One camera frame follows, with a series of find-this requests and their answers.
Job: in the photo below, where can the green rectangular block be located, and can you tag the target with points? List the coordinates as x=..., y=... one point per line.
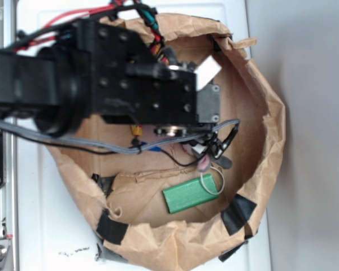
x=190, y=193

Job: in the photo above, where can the crumpled brown paper bag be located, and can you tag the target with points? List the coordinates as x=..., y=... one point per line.
x=121, y=196

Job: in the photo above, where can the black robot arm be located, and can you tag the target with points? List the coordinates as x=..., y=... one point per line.
x=47, y=87

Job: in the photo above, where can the aluminium frame rail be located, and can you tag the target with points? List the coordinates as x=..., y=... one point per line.
x=9, y=259

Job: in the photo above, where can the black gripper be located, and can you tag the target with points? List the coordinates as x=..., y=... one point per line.
x=125, y=84

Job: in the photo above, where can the grey plush mouse toy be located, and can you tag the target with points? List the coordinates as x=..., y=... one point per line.
x=198, y=151

